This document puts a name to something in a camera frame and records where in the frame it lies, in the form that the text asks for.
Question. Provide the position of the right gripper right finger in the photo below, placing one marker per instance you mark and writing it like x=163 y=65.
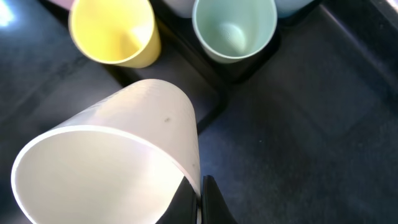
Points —
x=213 y=205

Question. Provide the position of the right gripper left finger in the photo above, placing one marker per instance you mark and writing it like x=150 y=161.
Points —
x=185 y=205

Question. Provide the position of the white cup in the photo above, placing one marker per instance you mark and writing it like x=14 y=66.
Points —
x=93 y=174

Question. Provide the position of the pink cup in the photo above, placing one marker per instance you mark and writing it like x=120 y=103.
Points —
x=62 y=3

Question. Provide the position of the black tray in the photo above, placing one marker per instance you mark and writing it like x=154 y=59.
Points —
x=177 y=65

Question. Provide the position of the light green cup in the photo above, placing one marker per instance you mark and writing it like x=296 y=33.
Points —
x=233 y=18

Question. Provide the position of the yellow cup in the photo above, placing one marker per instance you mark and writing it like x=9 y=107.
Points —
x=109 y=31

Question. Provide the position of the grey cup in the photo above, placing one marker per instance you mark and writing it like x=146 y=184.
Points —
x=180 y=6

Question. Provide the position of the blue cup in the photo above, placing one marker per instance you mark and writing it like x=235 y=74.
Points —
x=289 y=6

